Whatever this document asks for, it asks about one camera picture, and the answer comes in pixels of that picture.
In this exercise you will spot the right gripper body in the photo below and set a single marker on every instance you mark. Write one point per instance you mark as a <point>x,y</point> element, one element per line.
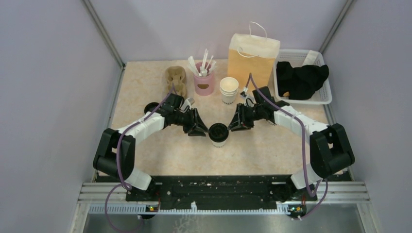
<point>252,114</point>

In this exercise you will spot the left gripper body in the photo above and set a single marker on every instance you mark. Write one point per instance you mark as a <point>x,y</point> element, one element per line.
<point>186,120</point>

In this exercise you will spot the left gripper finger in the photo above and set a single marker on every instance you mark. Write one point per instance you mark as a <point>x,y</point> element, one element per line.
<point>199,124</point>
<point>197,132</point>

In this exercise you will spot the brown paper takeout bag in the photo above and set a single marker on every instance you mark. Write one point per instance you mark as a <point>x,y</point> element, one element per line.
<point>253,53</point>

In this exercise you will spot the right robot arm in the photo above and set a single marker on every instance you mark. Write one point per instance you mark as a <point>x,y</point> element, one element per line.
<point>329,148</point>

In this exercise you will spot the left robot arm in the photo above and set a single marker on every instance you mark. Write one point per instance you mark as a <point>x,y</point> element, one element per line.
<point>115,155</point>

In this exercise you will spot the stack of white paper cups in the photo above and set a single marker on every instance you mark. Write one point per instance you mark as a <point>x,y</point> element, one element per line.
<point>229,88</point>

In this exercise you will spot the pink straw holder cup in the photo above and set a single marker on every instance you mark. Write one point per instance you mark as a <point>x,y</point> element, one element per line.
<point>204,86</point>

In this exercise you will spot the stack of black lids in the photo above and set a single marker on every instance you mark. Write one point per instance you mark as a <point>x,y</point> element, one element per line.
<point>149,107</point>

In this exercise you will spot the brown pulp cup carrier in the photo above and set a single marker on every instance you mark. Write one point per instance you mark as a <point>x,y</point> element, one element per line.
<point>176,77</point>

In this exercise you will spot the black cloth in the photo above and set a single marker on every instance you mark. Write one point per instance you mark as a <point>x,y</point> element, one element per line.
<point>300,83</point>

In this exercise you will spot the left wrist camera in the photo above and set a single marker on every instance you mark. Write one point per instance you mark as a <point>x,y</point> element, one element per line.
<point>187,104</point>

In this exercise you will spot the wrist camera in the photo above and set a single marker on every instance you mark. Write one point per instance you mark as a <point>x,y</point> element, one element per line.
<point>244,95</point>
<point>187,104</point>

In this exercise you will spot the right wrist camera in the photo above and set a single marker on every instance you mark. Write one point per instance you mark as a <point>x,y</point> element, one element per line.
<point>244,95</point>

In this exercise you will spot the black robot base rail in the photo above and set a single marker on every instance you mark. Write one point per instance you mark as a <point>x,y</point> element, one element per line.
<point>220,193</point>

